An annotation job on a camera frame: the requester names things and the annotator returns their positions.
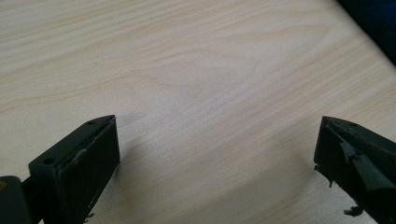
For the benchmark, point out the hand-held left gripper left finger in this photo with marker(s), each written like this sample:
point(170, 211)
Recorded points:
point(77, 168)

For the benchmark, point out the dark blue cloth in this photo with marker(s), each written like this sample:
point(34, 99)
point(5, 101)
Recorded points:
point(378, 21)

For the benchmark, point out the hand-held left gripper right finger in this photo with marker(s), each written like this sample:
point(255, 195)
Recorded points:
point(358, 161)

